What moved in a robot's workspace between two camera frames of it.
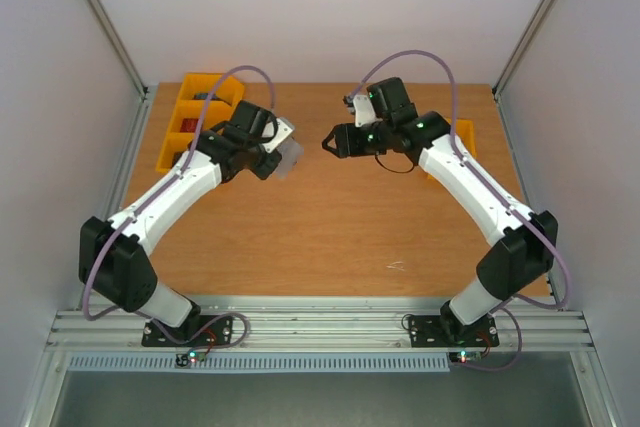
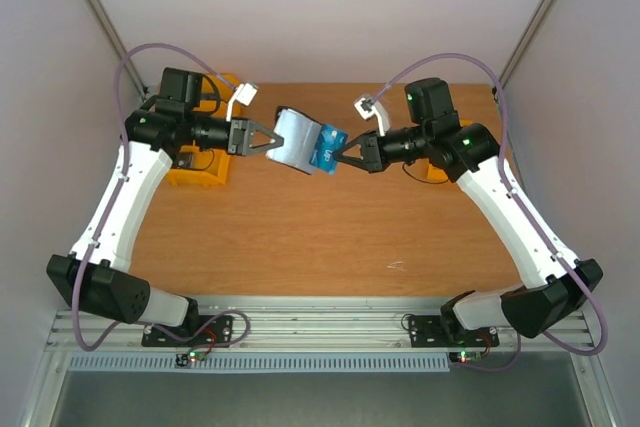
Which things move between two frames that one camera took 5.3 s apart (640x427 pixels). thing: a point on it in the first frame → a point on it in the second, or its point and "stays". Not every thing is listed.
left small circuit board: [183, 360] stays
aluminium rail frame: [323, 326] stays
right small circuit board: [465, 357] stays
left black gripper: [263, 171] → [239, 141]
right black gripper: [347, 139] → [373, 152]
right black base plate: [435, 331] stays
